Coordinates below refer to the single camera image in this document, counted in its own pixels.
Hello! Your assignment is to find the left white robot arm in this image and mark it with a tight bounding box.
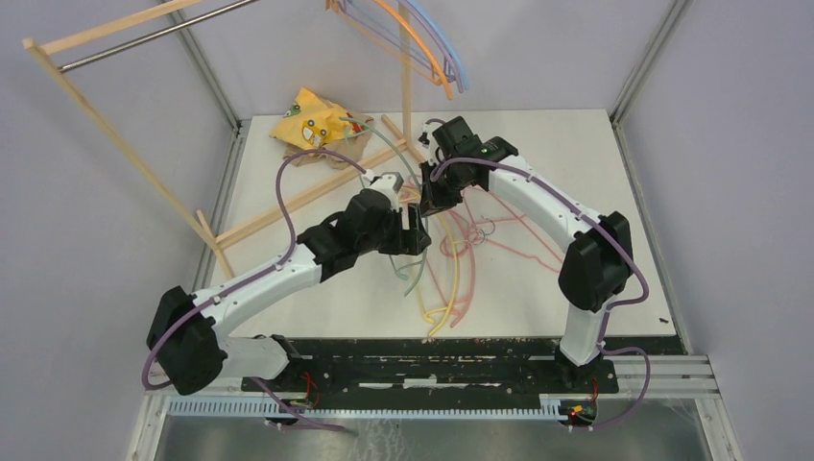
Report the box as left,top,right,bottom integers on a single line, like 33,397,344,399
142,188,431,396

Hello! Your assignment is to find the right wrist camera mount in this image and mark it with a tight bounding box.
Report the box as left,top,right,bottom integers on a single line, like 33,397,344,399
418,125,437,162

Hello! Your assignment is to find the white slotted cable duct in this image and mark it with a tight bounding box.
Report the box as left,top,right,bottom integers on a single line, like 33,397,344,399
167,397,566,422

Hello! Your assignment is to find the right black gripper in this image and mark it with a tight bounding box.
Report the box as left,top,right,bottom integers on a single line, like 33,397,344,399
419,158,466,217

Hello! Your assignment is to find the yellow garment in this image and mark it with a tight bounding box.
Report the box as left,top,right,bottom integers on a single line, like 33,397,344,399
269,87,363,150

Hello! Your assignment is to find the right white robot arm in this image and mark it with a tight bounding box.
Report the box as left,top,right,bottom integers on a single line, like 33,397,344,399
418,116,634,392

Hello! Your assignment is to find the pink wire hanger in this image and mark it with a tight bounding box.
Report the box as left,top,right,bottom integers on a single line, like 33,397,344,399
467,196,564,274
449,189,541,246

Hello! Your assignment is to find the pink plastic hanger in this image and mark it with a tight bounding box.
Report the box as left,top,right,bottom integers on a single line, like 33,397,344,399
415,211,477,336

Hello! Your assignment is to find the pink wire hanger lower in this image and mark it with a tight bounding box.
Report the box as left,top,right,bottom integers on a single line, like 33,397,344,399
467,196,564,274

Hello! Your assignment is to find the yellow hanger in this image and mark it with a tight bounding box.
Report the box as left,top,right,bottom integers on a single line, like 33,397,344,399
419,214,461,340

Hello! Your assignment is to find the purple hanger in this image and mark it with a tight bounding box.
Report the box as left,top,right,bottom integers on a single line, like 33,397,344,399
340,0,463,87

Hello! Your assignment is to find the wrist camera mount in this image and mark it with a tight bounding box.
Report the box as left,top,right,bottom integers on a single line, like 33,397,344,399
418,125,437,162
361,170,404,210

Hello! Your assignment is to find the orange hanger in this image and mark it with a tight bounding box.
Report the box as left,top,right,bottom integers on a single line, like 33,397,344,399
325,0,455,101

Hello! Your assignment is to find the wooden clothes rack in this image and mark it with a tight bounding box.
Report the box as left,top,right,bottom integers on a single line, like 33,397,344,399
23,1,452,276

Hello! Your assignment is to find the metal rack rod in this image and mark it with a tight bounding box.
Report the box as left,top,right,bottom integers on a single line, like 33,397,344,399
58,0,255,74

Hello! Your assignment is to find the light blue hanger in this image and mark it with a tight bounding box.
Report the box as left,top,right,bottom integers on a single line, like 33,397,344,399
399,0,470,93

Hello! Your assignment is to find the beige cloth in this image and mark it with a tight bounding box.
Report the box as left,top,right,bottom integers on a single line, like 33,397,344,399
282,112,374,161

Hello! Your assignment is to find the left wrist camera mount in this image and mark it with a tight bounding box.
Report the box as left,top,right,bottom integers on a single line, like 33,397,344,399
361,170,404,210

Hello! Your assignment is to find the green hanger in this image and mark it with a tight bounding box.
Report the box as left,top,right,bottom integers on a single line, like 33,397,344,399
340,114,428,298

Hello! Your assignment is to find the pink wire hanger upper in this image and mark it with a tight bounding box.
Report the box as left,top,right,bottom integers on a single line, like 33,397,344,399
449,189,541,246

